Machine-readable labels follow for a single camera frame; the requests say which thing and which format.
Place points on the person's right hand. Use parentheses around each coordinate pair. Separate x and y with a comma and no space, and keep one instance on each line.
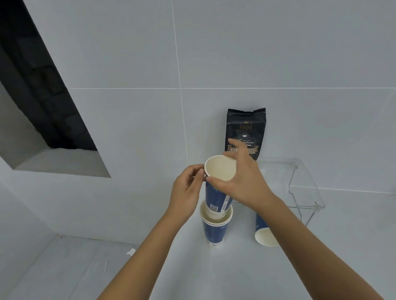
(247,179)

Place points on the person's left hand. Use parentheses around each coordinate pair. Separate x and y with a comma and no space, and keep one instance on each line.
(182,194)

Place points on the person's right thumb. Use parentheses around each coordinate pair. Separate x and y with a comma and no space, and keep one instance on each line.
(216,183)

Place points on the person's left thumb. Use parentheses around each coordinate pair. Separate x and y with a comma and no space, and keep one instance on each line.
(193,168)

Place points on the blue paper cup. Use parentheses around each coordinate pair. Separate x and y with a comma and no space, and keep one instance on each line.
(215,235)
(264,236)
(204,214)
(216,201)

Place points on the person's right forearm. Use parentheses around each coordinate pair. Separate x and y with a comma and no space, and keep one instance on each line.
(309,247)

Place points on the person's left forearm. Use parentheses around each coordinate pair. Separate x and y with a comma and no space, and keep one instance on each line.
(145,256)

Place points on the black coffee bag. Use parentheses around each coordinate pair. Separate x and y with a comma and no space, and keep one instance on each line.
(246,126)

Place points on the clear plastic box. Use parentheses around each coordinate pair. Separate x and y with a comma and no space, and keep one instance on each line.
(303,185)

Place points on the white paper scrap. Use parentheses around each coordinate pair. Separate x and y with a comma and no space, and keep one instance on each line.
(131,252)

